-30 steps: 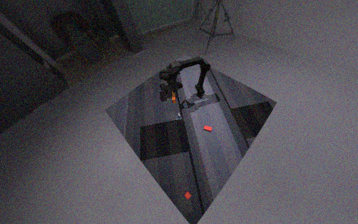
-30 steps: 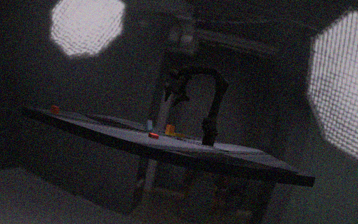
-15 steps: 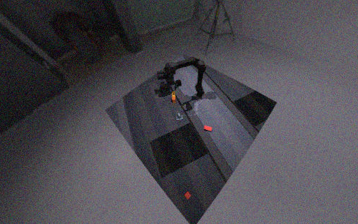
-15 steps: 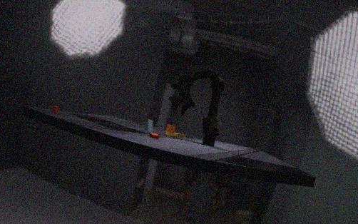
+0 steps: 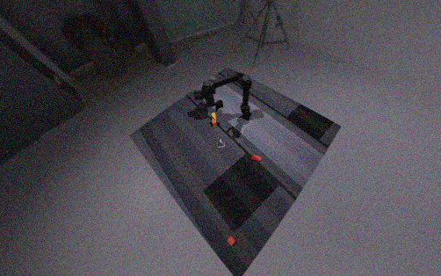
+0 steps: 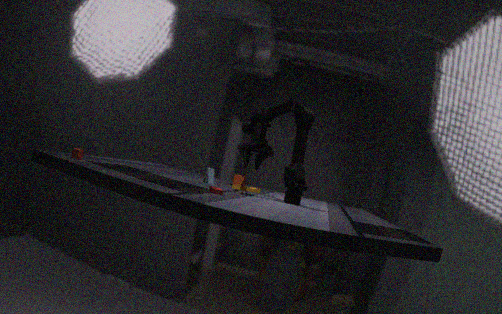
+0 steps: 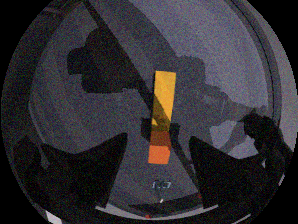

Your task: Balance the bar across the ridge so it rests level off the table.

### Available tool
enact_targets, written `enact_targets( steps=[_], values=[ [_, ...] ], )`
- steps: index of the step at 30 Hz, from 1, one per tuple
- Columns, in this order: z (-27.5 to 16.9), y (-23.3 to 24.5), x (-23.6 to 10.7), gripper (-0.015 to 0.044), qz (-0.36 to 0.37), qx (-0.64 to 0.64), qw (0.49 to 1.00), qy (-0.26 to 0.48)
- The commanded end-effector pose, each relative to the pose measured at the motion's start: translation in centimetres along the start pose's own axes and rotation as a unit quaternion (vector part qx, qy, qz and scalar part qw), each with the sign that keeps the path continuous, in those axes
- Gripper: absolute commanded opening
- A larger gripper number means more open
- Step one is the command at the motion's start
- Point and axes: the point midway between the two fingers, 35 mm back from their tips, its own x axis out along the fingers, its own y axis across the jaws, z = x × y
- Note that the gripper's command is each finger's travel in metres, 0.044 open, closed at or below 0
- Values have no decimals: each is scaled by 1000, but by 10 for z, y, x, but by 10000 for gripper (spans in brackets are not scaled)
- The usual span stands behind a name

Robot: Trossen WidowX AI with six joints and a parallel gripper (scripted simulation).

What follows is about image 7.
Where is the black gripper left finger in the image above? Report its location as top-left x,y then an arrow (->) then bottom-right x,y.
40,132 -> 128,209

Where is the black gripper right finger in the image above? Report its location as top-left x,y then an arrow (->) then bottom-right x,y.
189,136 -> 266,209

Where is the yellow bar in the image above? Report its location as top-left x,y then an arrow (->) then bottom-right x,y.
149,71 -> 177,164

